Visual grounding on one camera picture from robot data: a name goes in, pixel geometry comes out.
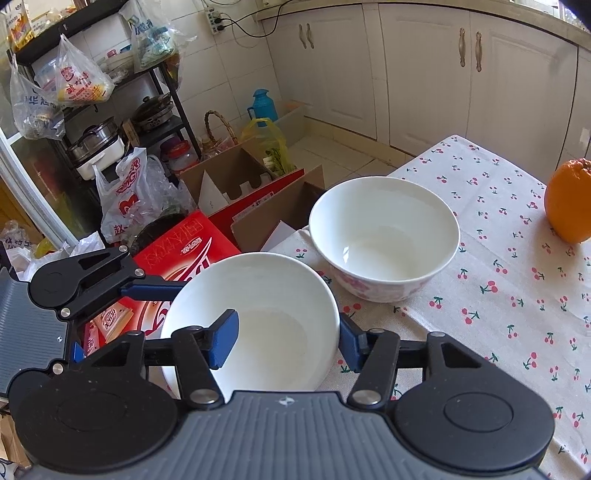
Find knobby orange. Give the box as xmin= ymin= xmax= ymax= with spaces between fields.
xmin=544 ymin=157 xmax=591 ymax=244

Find wicker basket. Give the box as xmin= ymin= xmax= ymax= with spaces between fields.
xmin=201 ymin=110 xmax=241 ymax=160

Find white electric cooker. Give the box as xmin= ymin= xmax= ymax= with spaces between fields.
xmin=68 ymin=117 xmax=129 ymax=182

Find plain white bowl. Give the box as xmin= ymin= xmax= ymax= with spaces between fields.
xmin=159 ymin=251 xmax=341 ymax=400

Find cherry-print tablecloth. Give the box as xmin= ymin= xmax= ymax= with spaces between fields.
xmin=268 ymin=134 xmax=591 ymax=480

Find clear bag of green packets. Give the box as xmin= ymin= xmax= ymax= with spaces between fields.
xmin=119 ymin=0 xmax=182 ymax=73

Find white bowl with pink flowers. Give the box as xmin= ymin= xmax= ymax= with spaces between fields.
xmin=308 ymin=175 xmax=461 ymax=304

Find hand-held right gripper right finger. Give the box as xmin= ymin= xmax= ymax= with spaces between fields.
xmin=339 ymin=314 xmax=490 ymax=409

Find blue thermos jug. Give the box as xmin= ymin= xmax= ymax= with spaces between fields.
xmin=247 ymin=89 xmax=283 ymax=126

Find cardboard box with dividers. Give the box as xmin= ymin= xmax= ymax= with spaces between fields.
xmin=179 ymin=137 xmax=306 ymax=219

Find white red-print plastic bag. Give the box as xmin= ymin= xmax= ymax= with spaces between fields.
xmin=93 ymin=148 xmax=195 ymax=246

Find white kitchen cabinets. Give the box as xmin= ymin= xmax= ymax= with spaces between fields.
xmin=268 ymin=2 xmax=591 ymax=160

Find black metal shelf rack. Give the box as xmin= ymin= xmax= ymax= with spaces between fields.
xmin=13 ymin=0 xmax=194 ymax=186

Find clear blue-print plastic bag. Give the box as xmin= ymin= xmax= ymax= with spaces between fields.
xmin=9 ymin=53 xmax=66 ymax=140

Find brown cardboard box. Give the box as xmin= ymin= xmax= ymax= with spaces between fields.
xmin=231 ymin=164 xmax=327 ymax=253

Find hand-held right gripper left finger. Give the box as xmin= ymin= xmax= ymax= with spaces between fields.
xmin=85 ymin=309 xmax=240 ymax=409

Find red-lidded plastic jar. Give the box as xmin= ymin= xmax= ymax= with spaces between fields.
xmin=160 ymin=138 xmax=201 ymax=177

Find clear plastic bin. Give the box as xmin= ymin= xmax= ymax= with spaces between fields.
xmin=272 ymin=100 xmax=310 ymax=140

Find yellow plastic bag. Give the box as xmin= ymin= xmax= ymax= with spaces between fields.
xmin=240 ymin=117 xmax=297 ymax=177

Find black power cable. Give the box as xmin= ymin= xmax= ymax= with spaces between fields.
xmin=221 ymin=0 xmax=289 ymax=40

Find clear bag with red label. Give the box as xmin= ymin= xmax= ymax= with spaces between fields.
xmin=48 ymin=34 xmax=116 ymax=108

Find red printed carton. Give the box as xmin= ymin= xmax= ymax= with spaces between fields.
xmin=83 ymin=210 xmax=244 ymax=357

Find white power strip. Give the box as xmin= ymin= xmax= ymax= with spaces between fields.
xmin=204 ymin=6 xmax=230 ymax=36

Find lidded dark cooking pot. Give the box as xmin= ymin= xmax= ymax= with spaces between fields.
xmin=131 ymin=94 xmax=177 ymax=133

